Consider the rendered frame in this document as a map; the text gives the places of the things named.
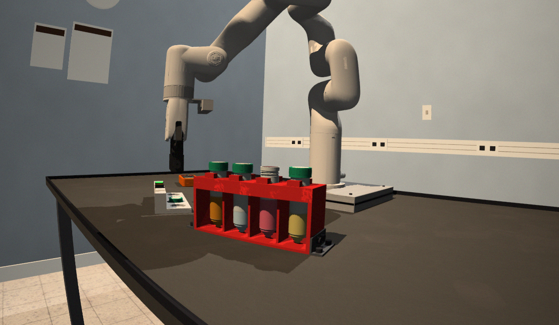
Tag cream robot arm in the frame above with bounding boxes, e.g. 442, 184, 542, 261
163, 0, 360, 189

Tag red tube rack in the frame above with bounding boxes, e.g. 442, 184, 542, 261
194, 172, 327, 255

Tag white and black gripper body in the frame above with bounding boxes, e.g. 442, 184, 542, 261
163, 97, 194, 142

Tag orange digital multimeter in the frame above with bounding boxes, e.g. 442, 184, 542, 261
179, 175, 195, 187

